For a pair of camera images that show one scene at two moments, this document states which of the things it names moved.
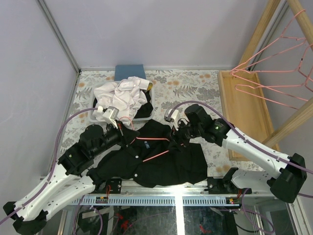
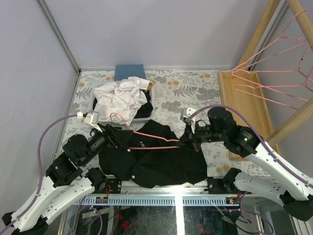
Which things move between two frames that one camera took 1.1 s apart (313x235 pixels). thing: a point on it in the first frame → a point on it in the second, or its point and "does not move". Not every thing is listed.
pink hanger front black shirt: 298,70 → 297,69
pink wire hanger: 235,87 does not move
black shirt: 153,157 does not move
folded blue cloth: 122,72 does not move
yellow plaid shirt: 150,86 does not move
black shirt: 146,109 does not move
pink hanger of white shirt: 281,36 → 282,35
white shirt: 126,95 does not move
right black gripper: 175,145 → 186,141
